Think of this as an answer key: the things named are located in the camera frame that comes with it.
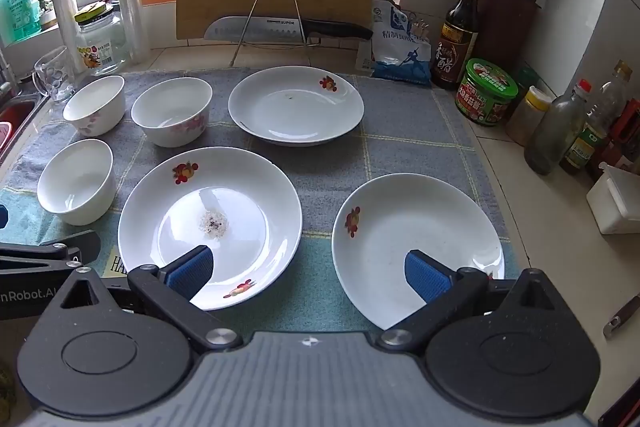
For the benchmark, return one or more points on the bunch of binder clips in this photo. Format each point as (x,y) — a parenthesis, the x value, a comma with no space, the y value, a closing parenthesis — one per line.
(419,27)

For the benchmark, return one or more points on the steel kitchen sink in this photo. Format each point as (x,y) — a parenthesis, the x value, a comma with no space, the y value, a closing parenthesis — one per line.
(30,107)

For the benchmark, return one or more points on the red seasoning container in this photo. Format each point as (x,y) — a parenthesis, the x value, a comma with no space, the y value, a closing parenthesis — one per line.
(625,127)

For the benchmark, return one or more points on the clear glass mug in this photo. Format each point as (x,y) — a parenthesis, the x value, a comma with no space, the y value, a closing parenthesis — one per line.
(55,74)

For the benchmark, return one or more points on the red-capped clear oil bottle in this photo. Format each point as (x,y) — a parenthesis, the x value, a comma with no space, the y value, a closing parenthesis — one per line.
(552,137)

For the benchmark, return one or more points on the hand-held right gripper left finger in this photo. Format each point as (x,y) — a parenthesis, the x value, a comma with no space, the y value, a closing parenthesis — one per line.
(192,273)

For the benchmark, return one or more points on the small dark green-lidded jar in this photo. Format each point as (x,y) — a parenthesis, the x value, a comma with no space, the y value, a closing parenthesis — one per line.
(527,79)

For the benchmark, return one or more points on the grey and teal checked mat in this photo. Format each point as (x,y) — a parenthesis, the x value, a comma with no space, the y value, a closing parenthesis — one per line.
(410,142)

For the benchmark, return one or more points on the glass jar with yellow lid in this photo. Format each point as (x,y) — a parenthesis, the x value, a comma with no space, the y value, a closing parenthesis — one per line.
(100,52)

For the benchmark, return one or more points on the dark vinegar bottle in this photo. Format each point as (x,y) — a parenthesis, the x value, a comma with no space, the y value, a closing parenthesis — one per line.
(457,52)

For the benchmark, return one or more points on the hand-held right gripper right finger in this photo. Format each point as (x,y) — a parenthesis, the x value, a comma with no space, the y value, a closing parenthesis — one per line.
(425,276)

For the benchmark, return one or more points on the red basin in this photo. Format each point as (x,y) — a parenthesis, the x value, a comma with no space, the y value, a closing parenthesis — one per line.
(12,119)

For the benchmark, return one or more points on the green-lidded sauce jar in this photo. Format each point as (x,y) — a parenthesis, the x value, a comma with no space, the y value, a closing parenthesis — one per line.
(485,99)

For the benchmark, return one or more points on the small potted plant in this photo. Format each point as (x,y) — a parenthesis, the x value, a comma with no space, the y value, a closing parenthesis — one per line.
(46,7)

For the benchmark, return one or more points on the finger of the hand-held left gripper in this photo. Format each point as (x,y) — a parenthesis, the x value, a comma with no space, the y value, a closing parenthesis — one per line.
(3,217)
(55,253)

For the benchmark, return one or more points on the white fruit-print plate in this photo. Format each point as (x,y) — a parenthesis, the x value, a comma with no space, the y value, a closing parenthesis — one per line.
(425,217)
(295,107)
(240,187)

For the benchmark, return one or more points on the white and blue salt bag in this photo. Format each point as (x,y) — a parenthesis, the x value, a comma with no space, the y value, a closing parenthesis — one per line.
(400,52)

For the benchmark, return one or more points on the gold-capped clear bottle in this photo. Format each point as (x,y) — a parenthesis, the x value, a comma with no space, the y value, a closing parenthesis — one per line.
(585,142)

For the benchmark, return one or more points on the dark wooden knife block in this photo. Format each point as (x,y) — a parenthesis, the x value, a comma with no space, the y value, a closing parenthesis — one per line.
(505,27)

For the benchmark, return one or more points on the white floral bowl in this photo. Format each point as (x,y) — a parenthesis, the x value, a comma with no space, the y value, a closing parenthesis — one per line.
(95,102)
(75,182)
(172,107)

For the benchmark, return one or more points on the yellow-lidded spice jar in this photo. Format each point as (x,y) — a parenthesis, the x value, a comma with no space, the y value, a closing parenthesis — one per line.
(527,122)

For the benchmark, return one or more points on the white plastic container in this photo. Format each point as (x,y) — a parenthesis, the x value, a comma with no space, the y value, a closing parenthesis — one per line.
(615,202)

